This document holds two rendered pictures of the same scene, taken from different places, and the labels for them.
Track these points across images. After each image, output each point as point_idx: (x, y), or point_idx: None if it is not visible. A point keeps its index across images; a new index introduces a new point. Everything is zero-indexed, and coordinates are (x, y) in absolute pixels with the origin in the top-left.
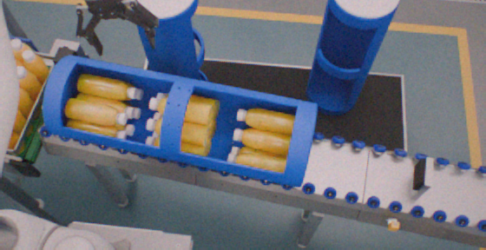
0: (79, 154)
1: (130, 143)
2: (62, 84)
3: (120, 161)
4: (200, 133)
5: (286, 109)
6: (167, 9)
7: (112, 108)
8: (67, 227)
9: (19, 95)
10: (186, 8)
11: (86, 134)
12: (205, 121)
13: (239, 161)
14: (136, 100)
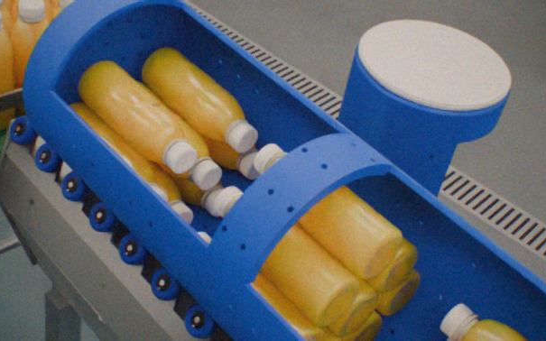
0: (45, 222)
1: (153, 199)
2: (118, 4)
3: (107, 284)
4: (330, 277)
5: None
6: (421, 88)
7: (176, 123)
8: None
9: (35, 29)
10: (462, 107)
11: (81, 132)
12: (360, 254)
13: None
14: (238, 186)
